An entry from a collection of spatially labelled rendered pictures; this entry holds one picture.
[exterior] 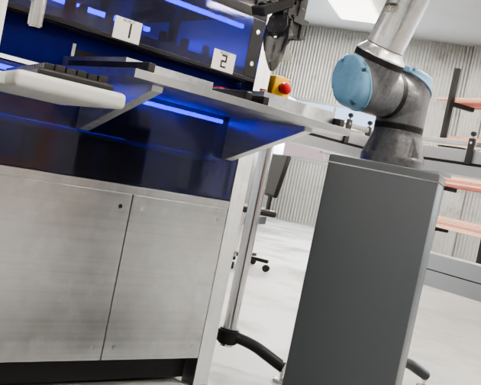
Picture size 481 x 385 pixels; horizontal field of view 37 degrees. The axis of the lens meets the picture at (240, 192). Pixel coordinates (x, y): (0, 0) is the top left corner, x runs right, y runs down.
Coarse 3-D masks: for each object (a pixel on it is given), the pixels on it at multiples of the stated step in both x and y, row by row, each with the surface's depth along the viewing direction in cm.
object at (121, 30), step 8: (120, 16) 192; (120, 24) 192; (128, 24) 194; (136, 24) 195; (112, 32) 191; (120, 32) 193; (128, 32) 194; (136, 32) 196; (128, 40) 195; (136, 40) 196
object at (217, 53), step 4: (216, 52) 214; (220, 52) 214; (224, 52) 215; (216, 56) 214; (220, 56) 215; (228, 56) 217; (232, 56) 217; (212, 60) 213; (216, 60) 214; (220, 60) 215; (228, 60) 217; (232, 60) 218; (212, 64) 213; (216, 64) 214; (224, 64) 216; (228, 64) 217; (232, 64) 218; (216, 68) 214; (220, 68) 215; (228, 68) 217; (232, 68) 218; (228, 72) 217; (232, 72) 218
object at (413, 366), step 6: (408, 360) 272; (408, 366) 272; (414, 366) 274; (420, 366) 277; (414, 372) 277; (420, 372) 277; (426, 372) 280; (426, 378) 281; (420, 384) 283; (426, 384) 285
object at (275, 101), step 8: (216, 88) 195; (272, 96) 181; (280, 96) 183; (272, 104) 181; (280, 104) 183; (288, 104) 185; (296, 104) 186; (304, 104) 188; (296, 112) 187; (304, 112) 189; (312, 112) 191; (320, 112) 192; (328, 112) 194; (320, 120) 193; (328, 120) 195
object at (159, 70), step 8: (64, 56) 192; (72, 56) 188; (64, 64) 191; (160, 72) 172; (168, 72) 174; (176, 72) 175; (184, 80) 177; (192, 80) 179; (200, 80) 180; (208, 88) 182
